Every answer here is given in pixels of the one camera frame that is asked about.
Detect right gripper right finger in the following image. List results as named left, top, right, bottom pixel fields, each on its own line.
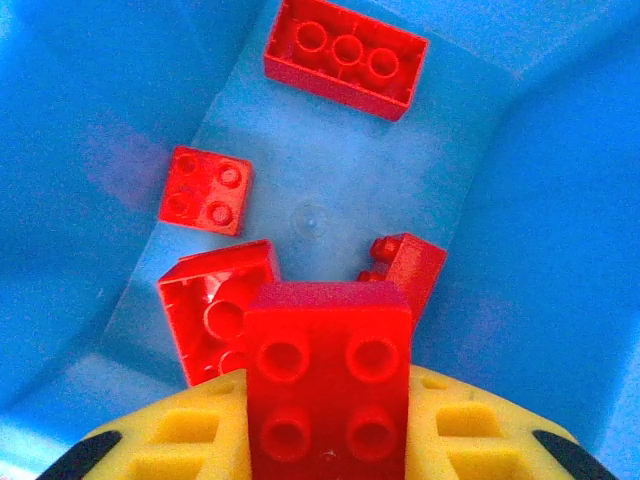
left=403, top=364, right=619, bottom=480

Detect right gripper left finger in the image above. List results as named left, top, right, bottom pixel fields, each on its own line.
left=48, top=371, right=252, bottom=480

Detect small red lego brick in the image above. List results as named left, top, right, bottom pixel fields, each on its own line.
left=158, top=145, right=253, bottom=238

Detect blue plastic bin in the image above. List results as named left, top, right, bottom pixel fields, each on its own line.
left=0, top=0, right=640, bottom=480

